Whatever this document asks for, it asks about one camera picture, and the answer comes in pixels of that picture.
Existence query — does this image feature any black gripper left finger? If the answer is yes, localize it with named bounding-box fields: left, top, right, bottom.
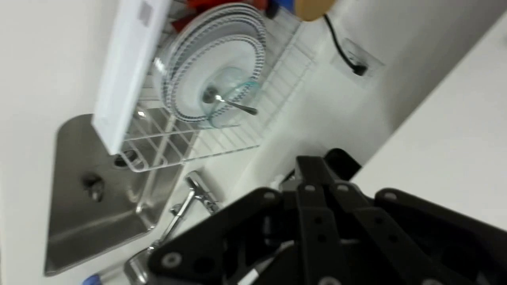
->
left=148, top=155, right=346, bottom=285

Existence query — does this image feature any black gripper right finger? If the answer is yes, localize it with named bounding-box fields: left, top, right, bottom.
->
left=324, top=147, right=507, bottom=285

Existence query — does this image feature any white hinged cabinet door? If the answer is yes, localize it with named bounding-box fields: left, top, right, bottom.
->
left=351, top=12, right=507, bottom=231

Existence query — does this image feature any chrome faucet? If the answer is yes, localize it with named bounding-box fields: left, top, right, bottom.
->
left=124, top=171, right=221, bottom=285

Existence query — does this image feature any clear glass bowl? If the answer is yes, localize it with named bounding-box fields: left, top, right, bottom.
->
left=200, top=64, right=263, bottom=131

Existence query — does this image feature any metal spoon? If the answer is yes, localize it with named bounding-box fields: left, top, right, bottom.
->
left=203, top=85, right=260, bottom=117

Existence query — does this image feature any stainless steel sink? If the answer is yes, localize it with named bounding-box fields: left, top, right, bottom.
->
left=43, top=112, right=200, bottom=278

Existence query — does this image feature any blue capped bottle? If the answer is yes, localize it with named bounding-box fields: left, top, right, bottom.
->
left=78, top=272, right=105, bottom=285

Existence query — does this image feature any stack of white plates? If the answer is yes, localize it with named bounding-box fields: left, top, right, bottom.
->
left=160, top=1, right=270, bottom=125

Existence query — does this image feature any red bowl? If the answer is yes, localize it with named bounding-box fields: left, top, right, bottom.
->
left=181, top=0, right=268, bottom=20

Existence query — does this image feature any blue container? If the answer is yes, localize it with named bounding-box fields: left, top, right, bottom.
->
left=267, top=0, right=298, bottom=17

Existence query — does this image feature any round cork lid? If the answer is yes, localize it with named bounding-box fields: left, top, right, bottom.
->
left=293, top=0, right=339, bottom=22

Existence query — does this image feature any white wire dish rack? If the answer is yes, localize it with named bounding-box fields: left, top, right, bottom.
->
left=113, top=4, right=319, bottom=175

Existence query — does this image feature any white wall outlet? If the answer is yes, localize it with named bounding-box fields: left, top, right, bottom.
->
left=331, top=38, right=387, bottom=77

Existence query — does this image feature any black power cable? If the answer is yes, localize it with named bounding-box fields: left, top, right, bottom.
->
left=322, top=12, right=370, bottom=77

